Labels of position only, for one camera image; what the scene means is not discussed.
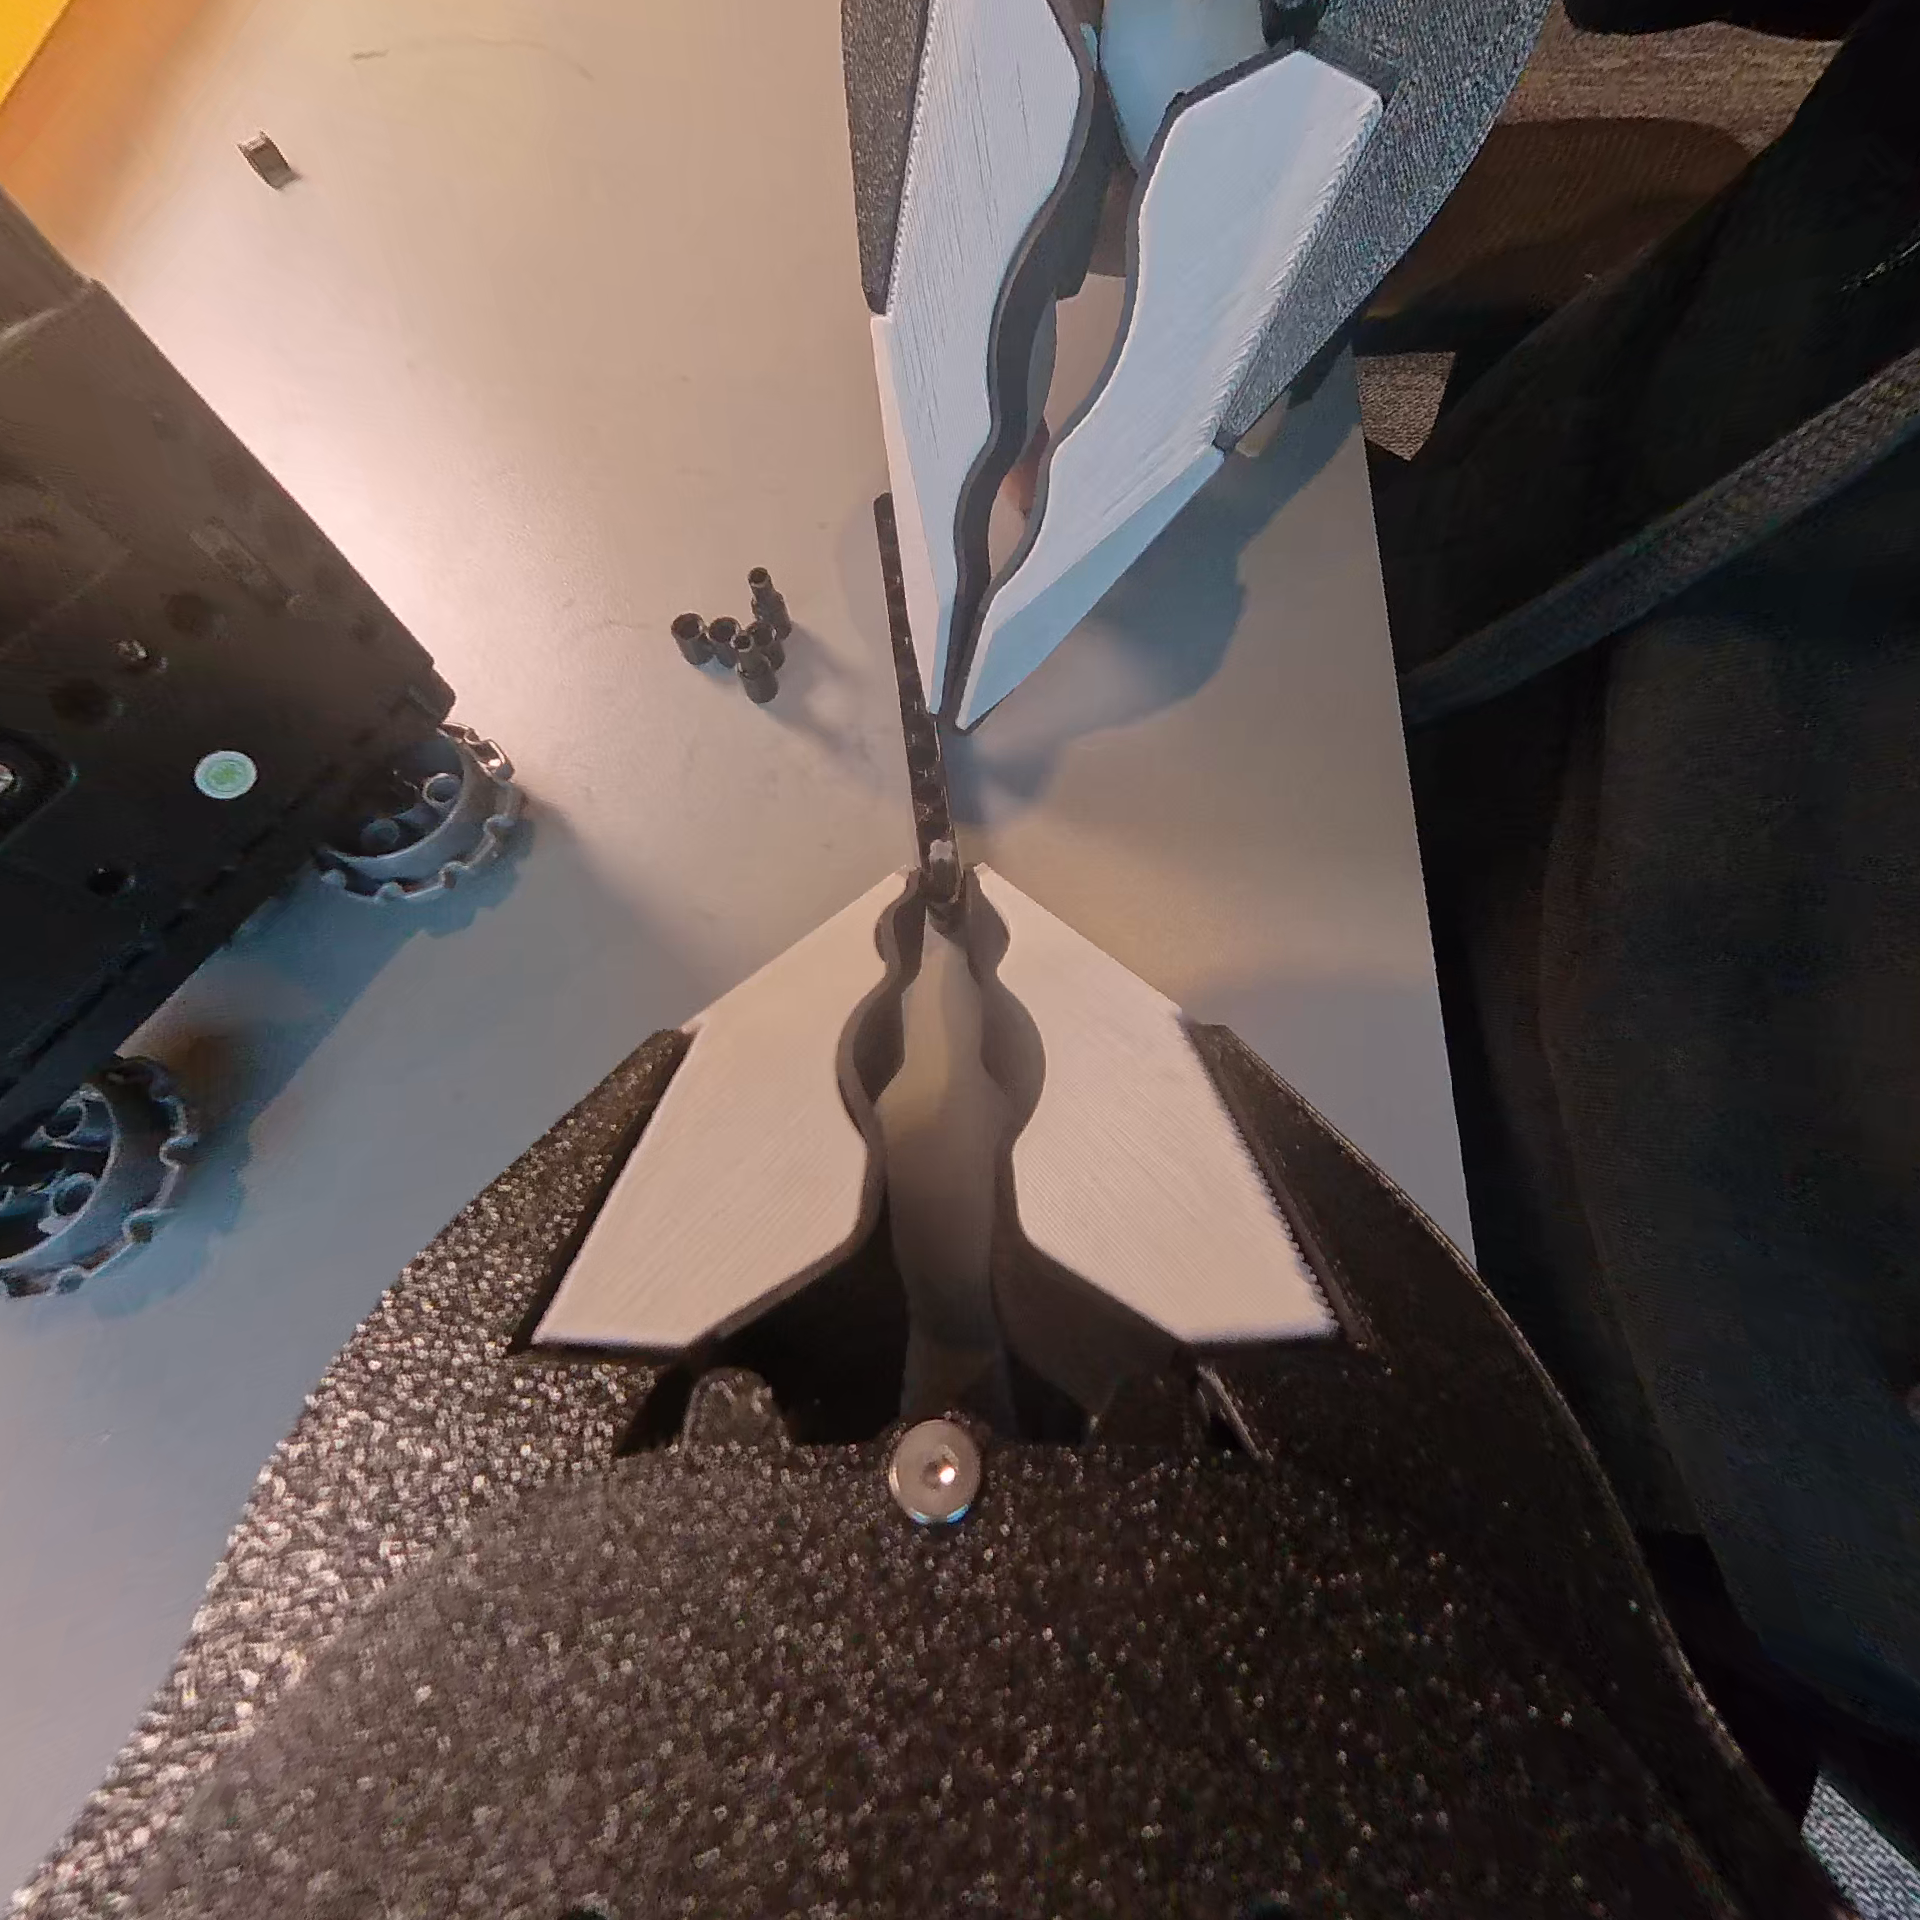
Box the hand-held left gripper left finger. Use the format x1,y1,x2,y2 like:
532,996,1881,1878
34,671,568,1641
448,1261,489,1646
535,864,954,1367

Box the grey desk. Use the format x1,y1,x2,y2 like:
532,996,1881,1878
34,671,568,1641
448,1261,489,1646
0,0,1479,1863

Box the black yellow toy brick vehicle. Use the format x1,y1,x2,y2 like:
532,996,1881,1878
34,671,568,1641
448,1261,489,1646
0,186,528,1297

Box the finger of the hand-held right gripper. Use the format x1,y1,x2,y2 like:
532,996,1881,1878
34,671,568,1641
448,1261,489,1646
954,37,1392,730
871,0,1127,730

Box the cluster of black connector pins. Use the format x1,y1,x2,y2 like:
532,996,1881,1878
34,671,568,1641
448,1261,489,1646
669,565,799,706

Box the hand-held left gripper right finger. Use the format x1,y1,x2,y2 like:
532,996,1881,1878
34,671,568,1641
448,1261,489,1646
959,864,1343,1412

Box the long black perforated beam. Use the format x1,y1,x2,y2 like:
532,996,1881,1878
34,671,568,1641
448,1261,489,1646
871,488,968,917

